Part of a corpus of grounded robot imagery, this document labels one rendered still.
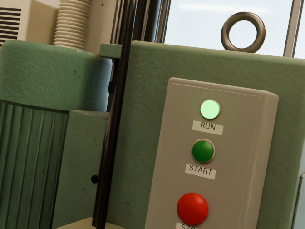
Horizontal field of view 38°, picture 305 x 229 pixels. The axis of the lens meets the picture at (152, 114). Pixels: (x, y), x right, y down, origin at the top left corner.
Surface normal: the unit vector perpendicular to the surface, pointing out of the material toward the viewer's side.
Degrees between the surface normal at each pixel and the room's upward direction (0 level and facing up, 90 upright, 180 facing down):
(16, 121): 90
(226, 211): 90
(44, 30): 90
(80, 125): 90
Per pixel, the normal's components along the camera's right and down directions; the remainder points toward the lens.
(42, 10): 0.87, 0.16
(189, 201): -0.44, -0.18
